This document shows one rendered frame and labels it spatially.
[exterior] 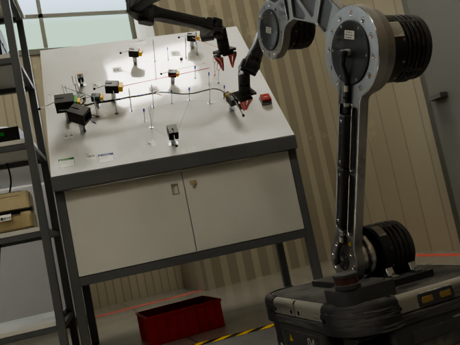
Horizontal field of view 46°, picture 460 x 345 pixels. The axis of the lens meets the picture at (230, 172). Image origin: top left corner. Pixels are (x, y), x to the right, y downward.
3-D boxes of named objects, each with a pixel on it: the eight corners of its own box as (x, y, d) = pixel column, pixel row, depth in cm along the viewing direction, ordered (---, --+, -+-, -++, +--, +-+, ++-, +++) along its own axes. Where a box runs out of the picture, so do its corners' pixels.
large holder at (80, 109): (64, 120, 270) (58, 98, 259) (94, 129, 266) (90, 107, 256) (56, 129, 265) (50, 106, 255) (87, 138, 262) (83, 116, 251)
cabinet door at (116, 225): (196, 251, 255) (181, 170, 259) (79, 276, 243) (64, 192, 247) (196, 251, 257) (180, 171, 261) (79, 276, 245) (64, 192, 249)
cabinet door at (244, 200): (304, 228, 267) (288, 150, 270) (197, 251, 255) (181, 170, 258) (303, 228, 269) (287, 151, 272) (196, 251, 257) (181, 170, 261)
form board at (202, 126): (51, 179, 245) (50, 176, 244) (40, 53, 311) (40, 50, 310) (294, 137, 271) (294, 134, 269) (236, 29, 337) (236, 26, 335)
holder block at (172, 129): (172, 157, 255) (171, 142, 248) (167, 140, 263) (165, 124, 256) (181, 155, 256) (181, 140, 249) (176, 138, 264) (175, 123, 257)
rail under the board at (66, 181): (298, 148, 268) (295, 135, 268) (53, 192, 242) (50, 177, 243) (294, 149, 273) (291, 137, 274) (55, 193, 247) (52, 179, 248)
